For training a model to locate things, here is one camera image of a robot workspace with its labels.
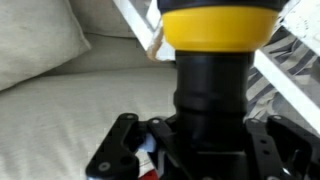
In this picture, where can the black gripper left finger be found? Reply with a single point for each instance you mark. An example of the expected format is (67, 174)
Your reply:
(123, 150)

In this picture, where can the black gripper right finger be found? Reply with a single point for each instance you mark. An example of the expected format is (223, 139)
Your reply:
(286, 150)

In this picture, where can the black and yellow torch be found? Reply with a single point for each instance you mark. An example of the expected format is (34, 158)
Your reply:
(213, 83)

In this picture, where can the beige fabric sofa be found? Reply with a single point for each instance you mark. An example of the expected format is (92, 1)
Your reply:
(66, 116)

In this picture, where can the grey striped cloth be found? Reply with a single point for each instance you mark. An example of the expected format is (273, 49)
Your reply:
(296, 60)

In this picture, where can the beige throw pillow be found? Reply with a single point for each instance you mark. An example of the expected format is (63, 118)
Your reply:
(33, 40)

